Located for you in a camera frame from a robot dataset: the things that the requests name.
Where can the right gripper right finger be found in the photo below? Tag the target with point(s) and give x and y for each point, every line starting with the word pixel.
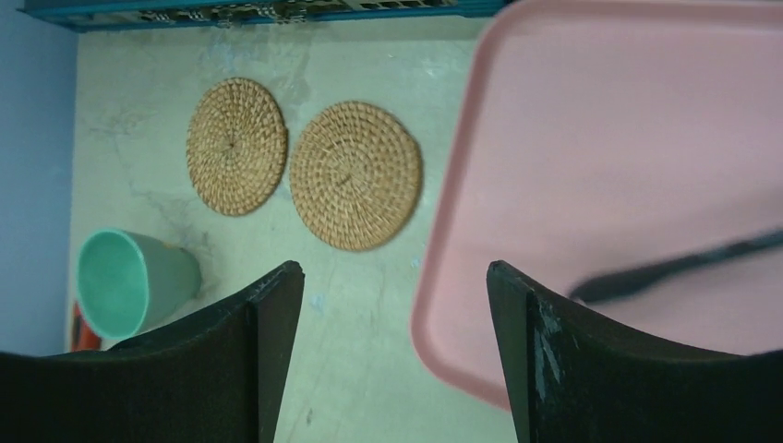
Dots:
pixel 574 375

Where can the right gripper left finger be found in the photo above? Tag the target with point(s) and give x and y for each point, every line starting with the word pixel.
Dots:
pixel 215 375

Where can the teal teacup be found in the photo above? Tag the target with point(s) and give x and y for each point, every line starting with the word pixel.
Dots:
pixel 128 282

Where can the woven rattan coaster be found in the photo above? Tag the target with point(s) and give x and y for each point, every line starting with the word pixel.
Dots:
pixel 355 176
pixel 237 145

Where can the pink serving tray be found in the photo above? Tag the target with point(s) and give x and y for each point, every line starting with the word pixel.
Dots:
pixel 594 136

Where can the red handled tool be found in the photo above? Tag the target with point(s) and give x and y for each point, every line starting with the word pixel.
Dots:
pixel 82 338

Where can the blue network switch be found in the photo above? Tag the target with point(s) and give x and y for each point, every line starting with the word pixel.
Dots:
pixel 89 16

